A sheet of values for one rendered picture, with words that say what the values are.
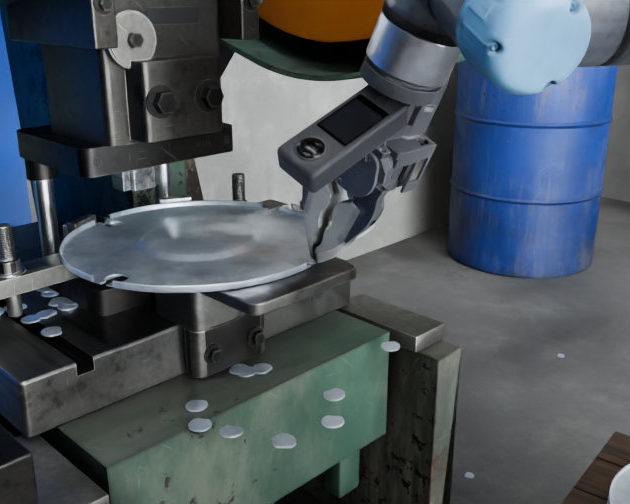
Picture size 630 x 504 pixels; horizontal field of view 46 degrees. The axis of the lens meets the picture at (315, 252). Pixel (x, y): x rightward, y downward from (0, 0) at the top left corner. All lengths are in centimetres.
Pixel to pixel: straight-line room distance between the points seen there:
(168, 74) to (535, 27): 41
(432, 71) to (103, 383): 43
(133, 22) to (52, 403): 38
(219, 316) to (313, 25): 49
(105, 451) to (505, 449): 132
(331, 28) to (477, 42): 59
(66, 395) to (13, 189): 137
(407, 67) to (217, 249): 28
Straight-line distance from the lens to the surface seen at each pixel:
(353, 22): 107
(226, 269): 74
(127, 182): 89
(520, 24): 50
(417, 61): 63
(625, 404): 218
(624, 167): 415
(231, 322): 82
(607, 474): 126
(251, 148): 256
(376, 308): 100
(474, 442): 192
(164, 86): 78
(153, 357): 81
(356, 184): 68
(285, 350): 88
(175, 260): 77
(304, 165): 61
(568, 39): 52
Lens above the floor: 105
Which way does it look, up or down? 20 degrees down
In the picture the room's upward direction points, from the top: straight up
